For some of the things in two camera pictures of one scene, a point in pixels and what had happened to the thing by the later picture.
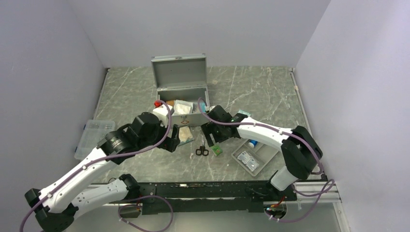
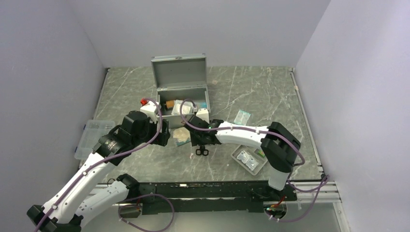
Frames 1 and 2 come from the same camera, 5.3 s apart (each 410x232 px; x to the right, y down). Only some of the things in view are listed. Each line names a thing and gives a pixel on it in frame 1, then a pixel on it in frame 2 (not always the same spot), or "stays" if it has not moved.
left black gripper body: x=168 y=142 -> x=160 y=139
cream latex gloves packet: x=184 y=133 stays
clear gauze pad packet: x=183 y=107 stays
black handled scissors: x=202 y=151 stays
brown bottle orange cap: x=170 y=102 stays
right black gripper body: x=216 y=130 -> x=196 y=140
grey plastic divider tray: x=254 y=156 stays
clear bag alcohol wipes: x=250 y=162 stays
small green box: x=216 y=149 -> x=261 y=152
